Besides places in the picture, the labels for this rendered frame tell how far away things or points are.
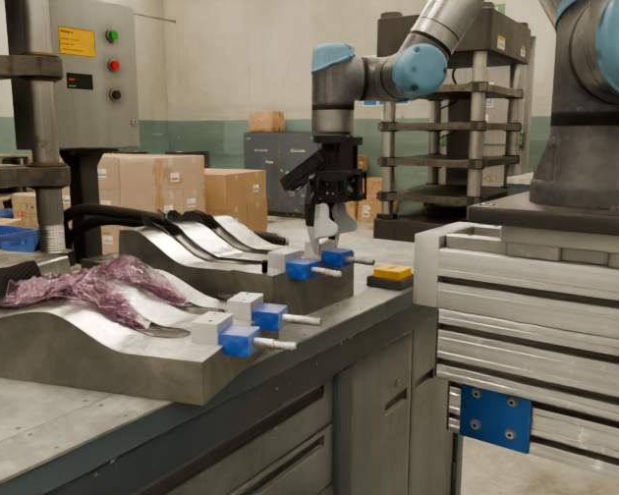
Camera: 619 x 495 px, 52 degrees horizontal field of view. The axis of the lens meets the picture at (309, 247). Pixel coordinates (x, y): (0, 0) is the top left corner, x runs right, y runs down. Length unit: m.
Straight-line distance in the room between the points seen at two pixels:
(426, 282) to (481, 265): 0.07
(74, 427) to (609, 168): 0.63
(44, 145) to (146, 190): 3.44
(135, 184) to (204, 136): 4.87
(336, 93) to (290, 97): 7.83
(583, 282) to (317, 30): 8.16
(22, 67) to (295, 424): 0.99
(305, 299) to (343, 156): 0.26
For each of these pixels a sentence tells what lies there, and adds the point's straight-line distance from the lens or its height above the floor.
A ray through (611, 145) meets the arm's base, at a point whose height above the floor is 1.10.
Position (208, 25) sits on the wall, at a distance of 9.91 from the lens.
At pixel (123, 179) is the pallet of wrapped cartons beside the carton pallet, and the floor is 0.76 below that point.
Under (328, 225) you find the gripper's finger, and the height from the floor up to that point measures 0.96.
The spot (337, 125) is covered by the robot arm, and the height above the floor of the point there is 1.13.
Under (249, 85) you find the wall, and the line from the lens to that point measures 9.35.
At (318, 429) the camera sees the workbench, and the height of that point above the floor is 0.57.
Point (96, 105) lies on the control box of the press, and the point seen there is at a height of 1.19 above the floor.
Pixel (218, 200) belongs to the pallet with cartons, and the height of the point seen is 0.51.
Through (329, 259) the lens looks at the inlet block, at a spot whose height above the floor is 0.89.
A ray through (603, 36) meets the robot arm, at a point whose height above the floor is 1.19.
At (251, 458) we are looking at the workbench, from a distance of 1.06.
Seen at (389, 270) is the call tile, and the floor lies 0.84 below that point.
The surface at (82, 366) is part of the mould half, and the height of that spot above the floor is 0.83.
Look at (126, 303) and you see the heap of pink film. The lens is 0.88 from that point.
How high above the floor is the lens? 1.12
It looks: 10 degrees down
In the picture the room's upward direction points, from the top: straight up
